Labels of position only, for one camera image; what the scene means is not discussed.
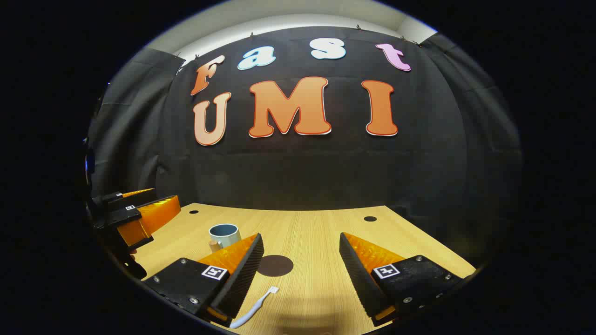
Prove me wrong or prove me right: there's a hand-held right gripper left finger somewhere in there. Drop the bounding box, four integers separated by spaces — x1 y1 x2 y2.
142 233 265 326

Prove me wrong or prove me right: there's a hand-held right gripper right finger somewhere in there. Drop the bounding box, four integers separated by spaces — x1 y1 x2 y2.
339 232 466 327

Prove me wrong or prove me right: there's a brown round coaster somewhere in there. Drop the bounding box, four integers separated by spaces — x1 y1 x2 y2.
257 255 294 278

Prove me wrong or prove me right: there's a white toothbrush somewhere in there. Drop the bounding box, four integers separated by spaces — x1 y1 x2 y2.
230 286 280 329

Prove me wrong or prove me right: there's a blue cup with wooden handle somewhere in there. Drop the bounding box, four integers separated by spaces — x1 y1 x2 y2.
208 224 242 253

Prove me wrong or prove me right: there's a wooden desktop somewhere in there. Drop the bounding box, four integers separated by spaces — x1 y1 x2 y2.
133 203 476 333

